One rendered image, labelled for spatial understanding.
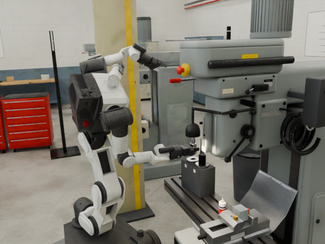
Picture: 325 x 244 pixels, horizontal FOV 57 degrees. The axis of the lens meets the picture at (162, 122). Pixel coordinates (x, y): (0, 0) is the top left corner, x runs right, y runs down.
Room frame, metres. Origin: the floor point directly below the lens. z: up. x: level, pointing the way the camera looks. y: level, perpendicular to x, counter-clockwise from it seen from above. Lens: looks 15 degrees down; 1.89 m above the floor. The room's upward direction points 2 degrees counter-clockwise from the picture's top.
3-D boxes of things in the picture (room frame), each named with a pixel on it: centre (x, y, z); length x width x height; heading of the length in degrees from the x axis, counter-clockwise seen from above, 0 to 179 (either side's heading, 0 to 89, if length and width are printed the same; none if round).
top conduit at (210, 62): (1.37, -0.41, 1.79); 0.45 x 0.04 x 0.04; 112
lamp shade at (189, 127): (1.39, -0.15, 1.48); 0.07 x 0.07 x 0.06
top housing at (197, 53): (1.49, -0.34, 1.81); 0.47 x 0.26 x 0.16; 112
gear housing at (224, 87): (1.50, -0.37, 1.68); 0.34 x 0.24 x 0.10; 112
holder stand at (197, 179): (1.83, -0.22, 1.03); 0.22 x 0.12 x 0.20; 29
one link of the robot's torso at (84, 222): (1.89, 0.48, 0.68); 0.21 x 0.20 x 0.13; 40
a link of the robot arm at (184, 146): (1.84, -0.12, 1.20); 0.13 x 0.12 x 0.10; 27
